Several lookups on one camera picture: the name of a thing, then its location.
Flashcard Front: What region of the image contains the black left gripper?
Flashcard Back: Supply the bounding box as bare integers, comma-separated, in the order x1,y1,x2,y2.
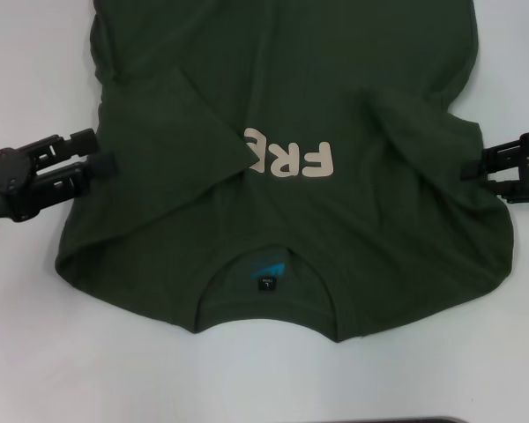
0,128,118,224

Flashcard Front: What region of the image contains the dark green FREE! t-shirt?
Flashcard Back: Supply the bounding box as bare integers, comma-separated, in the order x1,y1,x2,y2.
52,0,519,343

